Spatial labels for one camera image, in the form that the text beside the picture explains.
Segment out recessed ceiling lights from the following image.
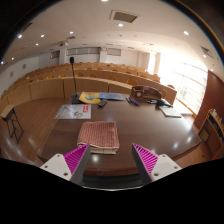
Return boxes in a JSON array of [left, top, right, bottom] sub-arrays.
[[16, 0, 190, 61]]

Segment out yellow folder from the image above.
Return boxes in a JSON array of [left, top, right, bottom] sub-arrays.
[[78, 91, 102, 105]]

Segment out grey notebook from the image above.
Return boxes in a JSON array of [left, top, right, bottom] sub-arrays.
[[158, 105, 183, 118]]

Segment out red marker pen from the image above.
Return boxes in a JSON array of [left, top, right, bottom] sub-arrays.
[[129, 97, 140, 107]]

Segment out red checked towel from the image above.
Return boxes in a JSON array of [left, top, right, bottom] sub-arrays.
[[76, 120, 121, 155]]

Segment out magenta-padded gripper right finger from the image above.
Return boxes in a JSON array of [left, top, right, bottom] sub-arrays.
[[131, 143, 183, 185]]

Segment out black gooseneck desk microphone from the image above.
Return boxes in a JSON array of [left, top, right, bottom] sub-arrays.
[[68, 56, 84, 105]]

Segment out black remote control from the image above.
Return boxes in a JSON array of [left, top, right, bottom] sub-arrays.
[[97, 98, 108, 108]]

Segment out small folding desk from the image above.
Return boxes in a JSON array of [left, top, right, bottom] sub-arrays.
[[0, 104, 25, 144]]

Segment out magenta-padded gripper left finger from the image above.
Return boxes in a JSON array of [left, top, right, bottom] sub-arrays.
[[39, 143, 92, 186]]

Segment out black desk device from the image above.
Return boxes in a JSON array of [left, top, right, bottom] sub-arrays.
[[146, 98, 174, 109]]

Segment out wooden lecture seat rows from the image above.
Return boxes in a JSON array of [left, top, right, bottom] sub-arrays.
[[0, 62, 178, 111]]

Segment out blue paper sheet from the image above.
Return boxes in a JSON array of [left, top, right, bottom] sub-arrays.
[[98, 91, 127, 102]]

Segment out wooden shelf unit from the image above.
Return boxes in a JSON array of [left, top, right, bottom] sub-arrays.
[[198, 108, 224, 160]]

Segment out large ceiling air vent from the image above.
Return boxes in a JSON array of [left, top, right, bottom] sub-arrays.
[[109, 9, 140, 24]]

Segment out bright window wall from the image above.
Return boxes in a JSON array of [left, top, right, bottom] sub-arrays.
[[156, 51, 209, 114]]

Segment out small ceiling air vent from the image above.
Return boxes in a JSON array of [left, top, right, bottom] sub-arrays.
[[199, 45, 214, 59]]

